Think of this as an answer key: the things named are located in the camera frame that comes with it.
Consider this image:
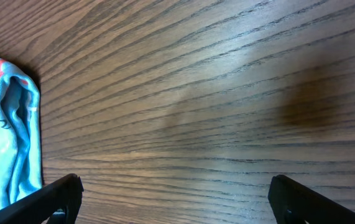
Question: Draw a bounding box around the light blue t-shirt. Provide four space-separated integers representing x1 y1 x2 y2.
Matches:
0 58 42 210

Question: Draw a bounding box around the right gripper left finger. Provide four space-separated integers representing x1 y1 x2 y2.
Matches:
0 174 84 224

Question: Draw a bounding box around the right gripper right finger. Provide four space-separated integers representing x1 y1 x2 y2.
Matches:
268 175 355 224

